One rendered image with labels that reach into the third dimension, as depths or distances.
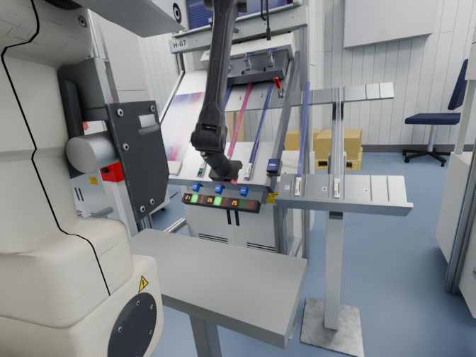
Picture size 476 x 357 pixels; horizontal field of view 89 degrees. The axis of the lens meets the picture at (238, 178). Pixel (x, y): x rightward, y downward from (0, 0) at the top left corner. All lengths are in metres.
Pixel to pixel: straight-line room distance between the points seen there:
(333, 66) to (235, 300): 3.93
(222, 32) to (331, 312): 1.14
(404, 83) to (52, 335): 4.24
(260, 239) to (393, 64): 3.40
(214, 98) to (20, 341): 0.54
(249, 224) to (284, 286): 0.79
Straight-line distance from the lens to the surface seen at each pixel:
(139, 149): 0.37
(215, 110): 0.63
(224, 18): 0.71
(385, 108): 4.27
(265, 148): 0.98
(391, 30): 4.02
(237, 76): 1.25
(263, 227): 1.36
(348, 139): 3.32
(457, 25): 4.39
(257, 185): 0.89
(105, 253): 0.36
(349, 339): 1.33
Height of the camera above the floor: 1.04
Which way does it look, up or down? 19 degrees down
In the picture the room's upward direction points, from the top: 6 degrees counter-clockwise
